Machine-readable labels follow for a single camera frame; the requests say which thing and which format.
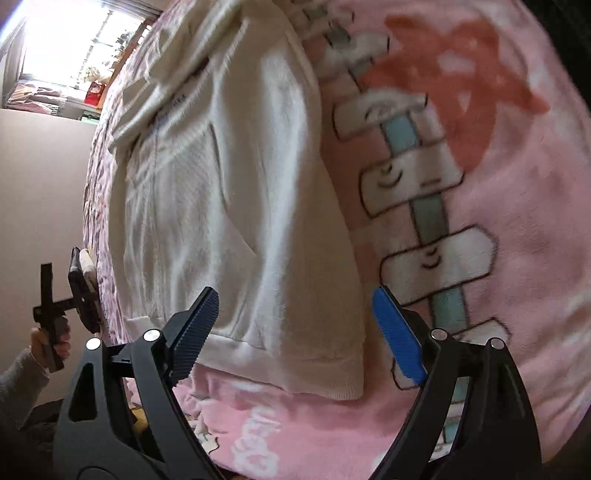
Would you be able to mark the person's left forearm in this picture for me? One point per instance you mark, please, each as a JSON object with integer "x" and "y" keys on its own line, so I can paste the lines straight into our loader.
{"x": 21, "y": 392}

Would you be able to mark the white zip hoodie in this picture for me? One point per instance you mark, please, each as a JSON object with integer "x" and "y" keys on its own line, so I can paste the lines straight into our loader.
{"x": 231, "y": 184}

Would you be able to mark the flower bouquet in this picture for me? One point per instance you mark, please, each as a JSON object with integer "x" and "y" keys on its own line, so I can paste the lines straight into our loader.
{"x": 94, "y": 74}

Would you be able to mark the pink printed blanket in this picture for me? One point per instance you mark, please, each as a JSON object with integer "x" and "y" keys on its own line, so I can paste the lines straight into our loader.
{"x": 508, "y": 207}

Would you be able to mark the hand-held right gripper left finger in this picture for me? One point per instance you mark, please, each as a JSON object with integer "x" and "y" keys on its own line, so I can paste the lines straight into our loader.
{"x": 196, "y": 332}

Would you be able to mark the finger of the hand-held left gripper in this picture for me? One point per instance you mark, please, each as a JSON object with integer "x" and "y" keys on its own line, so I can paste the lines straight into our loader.
{"x": 85, "y": 304}

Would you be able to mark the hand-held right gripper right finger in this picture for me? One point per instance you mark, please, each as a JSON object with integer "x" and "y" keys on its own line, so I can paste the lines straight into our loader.
{"x": 399, "y": 337}

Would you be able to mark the window with railing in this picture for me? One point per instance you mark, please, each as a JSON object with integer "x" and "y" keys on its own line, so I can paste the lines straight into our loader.
{"x": 78, "y": 37}

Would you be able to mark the red bag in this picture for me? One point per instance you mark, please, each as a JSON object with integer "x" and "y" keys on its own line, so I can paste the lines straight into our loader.
{"x": 93, "y": 93}

